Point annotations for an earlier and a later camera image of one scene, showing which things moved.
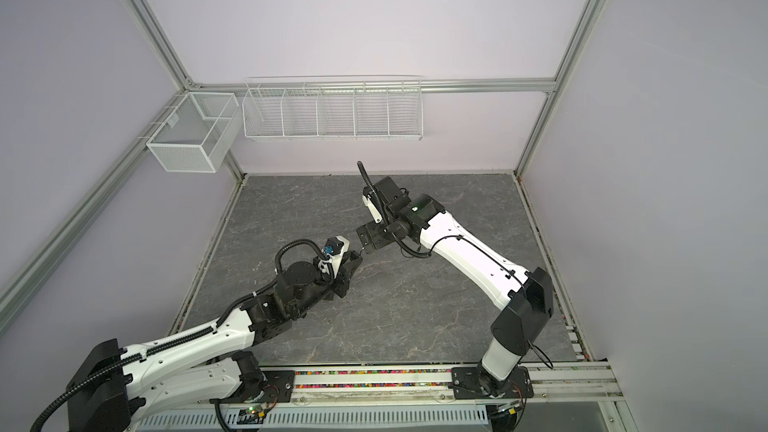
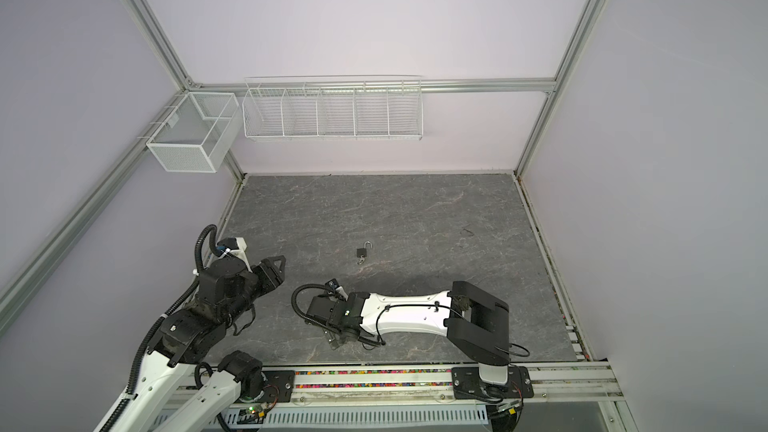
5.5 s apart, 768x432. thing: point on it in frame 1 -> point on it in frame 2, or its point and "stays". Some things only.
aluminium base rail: [554, 385] stays
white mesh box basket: [193, 136] stays
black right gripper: [375, 230] -> [340, 336]
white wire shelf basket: [334, 108] stays
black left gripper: [344, 276] -> [269, 274]
